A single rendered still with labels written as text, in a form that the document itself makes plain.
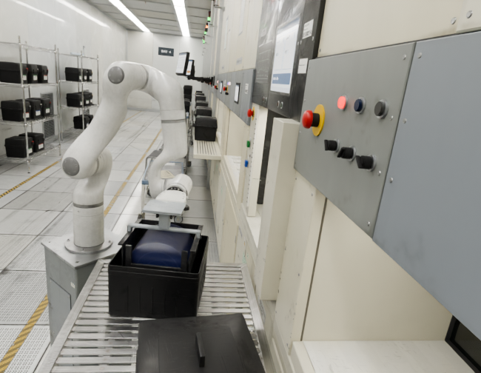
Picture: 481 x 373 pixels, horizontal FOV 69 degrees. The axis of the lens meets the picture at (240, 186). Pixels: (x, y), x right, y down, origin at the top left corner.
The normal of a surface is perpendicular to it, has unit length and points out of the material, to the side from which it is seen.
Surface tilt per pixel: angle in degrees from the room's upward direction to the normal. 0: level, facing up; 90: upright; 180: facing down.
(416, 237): 90
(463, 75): 90
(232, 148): 90
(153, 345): 0
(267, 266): 90
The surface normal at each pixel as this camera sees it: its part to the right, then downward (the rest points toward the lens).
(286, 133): 0.12, 0.29
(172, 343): 0.10, -0.96
